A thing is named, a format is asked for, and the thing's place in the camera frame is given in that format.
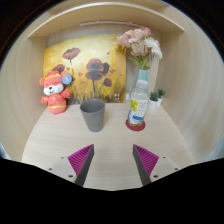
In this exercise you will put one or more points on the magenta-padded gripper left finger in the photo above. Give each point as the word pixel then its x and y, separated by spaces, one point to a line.
pixel 80 160

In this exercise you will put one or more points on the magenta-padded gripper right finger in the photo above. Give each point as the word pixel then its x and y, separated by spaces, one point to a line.
pixel 146 160

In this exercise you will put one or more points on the clear plastic drink bottle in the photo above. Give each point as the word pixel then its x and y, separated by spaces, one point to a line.
pixel 138 106

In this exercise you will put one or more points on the flat round red coaster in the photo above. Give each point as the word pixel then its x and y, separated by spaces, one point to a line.
pixel 135 128

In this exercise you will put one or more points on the grey cup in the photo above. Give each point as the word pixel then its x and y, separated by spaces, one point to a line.
pixel 92 115

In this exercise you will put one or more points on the small potted succulent plant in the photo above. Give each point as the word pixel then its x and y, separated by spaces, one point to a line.
pixel 154 100

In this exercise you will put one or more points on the red plush toy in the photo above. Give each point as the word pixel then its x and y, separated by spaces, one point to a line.
pixel 55 95

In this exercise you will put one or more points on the teal faceted vase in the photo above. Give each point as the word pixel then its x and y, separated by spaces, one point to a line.
pixel 141 75

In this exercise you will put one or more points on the yellow poppy flower painting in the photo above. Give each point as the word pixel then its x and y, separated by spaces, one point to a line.
pixel 100 50

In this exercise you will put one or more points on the pink and white flower bouquet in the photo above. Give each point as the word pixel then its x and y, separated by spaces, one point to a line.
pixel 140 43

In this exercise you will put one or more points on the white light bar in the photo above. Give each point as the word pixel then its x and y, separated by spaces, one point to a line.
pixel 113 23

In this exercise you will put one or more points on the light wooden shelf unit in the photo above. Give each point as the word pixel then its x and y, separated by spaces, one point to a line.
pixel 106 15

